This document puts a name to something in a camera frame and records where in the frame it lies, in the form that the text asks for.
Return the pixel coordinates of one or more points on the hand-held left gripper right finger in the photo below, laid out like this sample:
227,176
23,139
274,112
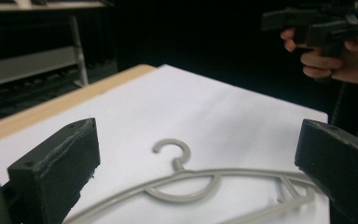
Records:
341,168

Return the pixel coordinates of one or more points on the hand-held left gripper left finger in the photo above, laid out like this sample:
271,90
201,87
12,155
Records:
54,168

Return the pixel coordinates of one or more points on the grey plastic clothes hanger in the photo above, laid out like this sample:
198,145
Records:
180,174

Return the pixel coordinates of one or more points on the grey metal shelf rack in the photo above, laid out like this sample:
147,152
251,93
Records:
28,65

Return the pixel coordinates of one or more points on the white table cover sheet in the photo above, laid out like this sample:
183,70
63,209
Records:
199,112

